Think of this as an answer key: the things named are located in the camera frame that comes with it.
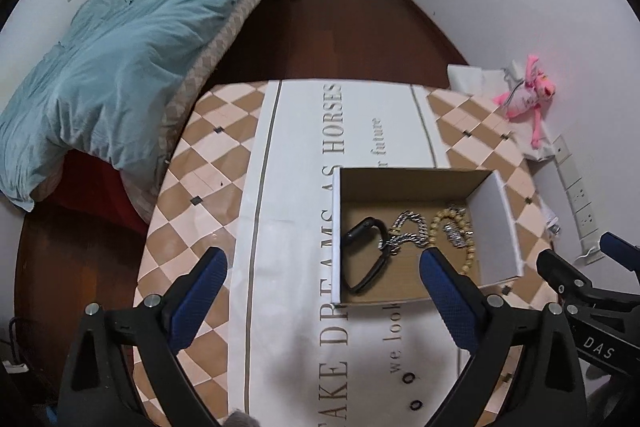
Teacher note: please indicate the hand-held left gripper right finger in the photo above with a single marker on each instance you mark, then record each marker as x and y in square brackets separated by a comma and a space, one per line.
[450, 302]

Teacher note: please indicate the cardboard box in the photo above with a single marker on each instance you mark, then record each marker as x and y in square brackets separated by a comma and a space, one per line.
[495, 232]

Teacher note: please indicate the checkered printed tablecloth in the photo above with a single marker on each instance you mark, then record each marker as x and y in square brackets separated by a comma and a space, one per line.
[295, 147]

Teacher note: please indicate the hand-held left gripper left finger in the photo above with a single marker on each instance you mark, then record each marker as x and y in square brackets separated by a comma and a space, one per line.
[200, 297]

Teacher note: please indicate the black smart band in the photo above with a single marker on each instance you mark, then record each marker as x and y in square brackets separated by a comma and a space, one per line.
[362, 232]

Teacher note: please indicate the white power strip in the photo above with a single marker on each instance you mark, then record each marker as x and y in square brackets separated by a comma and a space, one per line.
[580, 202]

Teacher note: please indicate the bed with patterned sheet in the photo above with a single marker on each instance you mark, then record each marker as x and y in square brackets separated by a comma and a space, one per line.
[210, 57]

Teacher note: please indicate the white tote bag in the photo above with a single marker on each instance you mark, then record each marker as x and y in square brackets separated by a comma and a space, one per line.
[470, 77]

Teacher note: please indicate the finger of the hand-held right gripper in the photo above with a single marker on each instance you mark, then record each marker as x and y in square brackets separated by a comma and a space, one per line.
[622, 252]
[565, 274]

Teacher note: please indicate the pink plush toy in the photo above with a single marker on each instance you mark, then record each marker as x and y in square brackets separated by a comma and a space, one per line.
[530, 99]

